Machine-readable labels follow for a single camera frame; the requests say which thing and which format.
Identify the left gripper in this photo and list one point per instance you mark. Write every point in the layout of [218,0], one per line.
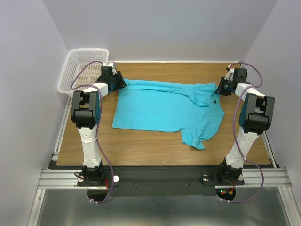
[118,81]

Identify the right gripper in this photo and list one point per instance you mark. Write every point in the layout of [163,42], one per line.
[221,87]

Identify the turquoise t shirt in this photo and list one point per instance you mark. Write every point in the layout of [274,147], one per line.
[192,109]

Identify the white plastic basket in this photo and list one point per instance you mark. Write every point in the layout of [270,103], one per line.
[82,67]

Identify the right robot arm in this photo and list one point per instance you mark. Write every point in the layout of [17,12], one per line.
[255,118]

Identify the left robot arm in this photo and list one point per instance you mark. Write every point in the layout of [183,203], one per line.
[86,112]

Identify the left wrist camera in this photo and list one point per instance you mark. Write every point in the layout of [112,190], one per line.
[105,68]

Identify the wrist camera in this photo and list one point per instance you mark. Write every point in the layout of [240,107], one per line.
[105,68]
[230,73]

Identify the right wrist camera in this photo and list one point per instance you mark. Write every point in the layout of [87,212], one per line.
[230,73]

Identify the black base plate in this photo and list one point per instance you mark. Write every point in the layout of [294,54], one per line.
[135,181]

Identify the aluminium frame rail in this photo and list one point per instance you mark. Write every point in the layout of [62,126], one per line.
[265,198]

